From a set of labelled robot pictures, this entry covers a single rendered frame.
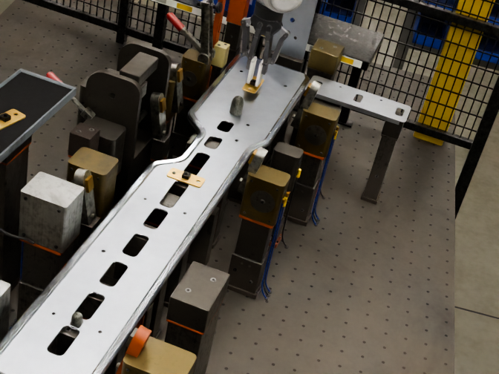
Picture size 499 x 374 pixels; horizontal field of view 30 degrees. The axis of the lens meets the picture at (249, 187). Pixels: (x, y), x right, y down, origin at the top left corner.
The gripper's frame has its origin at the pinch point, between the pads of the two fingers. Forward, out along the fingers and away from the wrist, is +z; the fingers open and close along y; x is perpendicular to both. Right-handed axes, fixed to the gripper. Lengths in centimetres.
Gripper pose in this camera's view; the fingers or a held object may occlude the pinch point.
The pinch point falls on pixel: (255, 71)
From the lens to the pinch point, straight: 248.2
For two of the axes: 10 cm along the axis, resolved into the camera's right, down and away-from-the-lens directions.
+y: 9.3, 3.3, -1.6
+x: 3.2, -5.1, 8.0
